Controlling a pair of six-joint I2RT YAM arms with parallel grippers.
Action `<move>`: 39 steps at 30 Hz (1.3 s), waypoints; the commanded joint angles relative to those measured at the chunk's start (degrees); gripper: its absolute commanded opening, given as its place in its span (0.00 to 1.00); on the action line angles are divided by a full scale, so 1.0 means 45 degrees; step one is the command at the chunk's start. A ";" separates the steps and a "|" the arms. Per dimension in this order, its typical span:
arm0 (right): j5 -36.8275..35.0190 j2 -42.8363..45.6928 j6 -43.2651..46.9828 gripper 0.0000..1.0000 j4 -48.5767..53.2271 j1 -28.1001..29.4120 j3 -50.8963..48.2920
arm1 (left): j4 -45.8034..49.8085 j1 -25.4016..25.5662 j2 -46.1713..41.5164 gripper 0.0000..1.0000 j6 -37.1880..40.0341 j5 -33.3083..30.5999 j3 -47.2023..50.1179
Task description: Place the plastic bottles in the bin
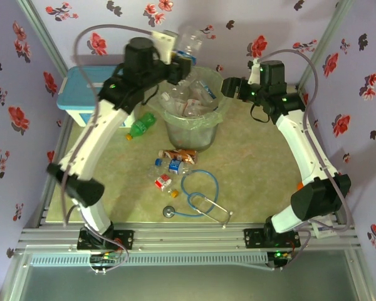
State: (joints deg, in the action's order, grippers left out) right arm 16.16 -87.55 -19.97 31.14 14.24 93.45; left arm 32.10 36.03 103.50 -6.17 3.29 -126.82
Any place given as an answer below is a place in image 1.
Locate clear ribbed bottle blue label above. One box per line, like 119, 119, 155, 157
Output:
174, 26, 205, 66

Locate clear unlabelled plastic bottle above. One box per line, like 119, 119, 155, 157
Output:
159, 82, 194, 109

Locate red white labelled bottle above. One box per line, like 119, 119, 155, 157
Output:
181, 97, 204, 117

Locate green plastic bottle yellow cap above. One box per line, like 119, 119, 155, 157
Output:
126, 112, 157, 141

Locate brown labelled plastic bottle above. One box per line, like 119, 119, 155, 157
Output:
158, 149, 197, 166

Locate crushed bottle blue cap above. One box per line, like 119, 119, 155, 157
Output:
155, 157, 192, 176

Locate red label bottle orange cap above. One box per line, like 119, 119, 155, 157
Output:
149, 171, 180, 199

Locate pale green bin liner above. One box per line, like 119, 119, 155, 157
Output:
156, 65, 230, 125

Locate grey translucent waste bin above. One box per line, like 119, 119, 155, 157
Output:
158, 65, 229, 150

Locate white storage box blue lid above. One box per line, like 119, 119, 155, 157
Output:
56, 65, 142, 128

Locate blue stethoscope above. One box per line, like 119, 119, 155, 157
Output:
162, 169, 234, 229

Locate small white carton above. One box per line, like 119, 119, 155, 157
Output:
310, 219, 335, 239

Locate right circuit board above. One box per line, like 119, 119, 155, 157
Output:
268, 250, 294, 263

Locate circuit board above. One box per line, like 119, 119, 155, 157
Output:
90, 252, 119, 264
268, 250, 294, 263

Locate left circuit board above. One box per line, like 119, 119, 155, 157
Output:
90, 252, 119, 264

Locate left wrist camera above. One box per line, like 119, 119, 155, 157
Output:
150, 29, 178, 62

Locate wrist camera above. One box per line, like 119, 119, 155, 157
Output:
248, 59, 261, 85
150, 29, 178, 62

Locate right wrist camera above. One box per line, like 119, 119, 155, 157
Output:
248, 59, 261, 85

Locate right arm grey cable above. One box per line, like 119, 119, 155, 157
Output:
255, 48, 353, 270

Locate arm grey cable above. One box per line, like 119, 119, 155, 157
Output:
61, 24, 154, 275
255, 48, 353, 270

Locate left arm grey cable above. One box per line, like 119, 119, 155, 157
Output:
61, 24, 154, 275

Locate aluminium frame post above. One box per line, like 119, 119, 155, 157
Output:
16, 0, 70, 78
296, 0, 355, 89

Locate right black mount plate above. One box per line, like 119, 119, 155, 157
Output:
243, 228, 301, 250

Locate black mount plate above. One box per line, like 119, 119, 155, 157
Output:
76, 230, 135, 251
243, 228, 301, 250

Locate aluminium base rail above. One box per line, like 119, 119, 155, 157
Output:
18, 223, 362, 251

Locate left black mount plate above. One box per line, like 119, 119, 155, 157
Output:
76, 230, 135, 251

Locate white slotted cable duct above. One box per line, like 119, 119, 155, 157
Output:
29, 253, 269, 268

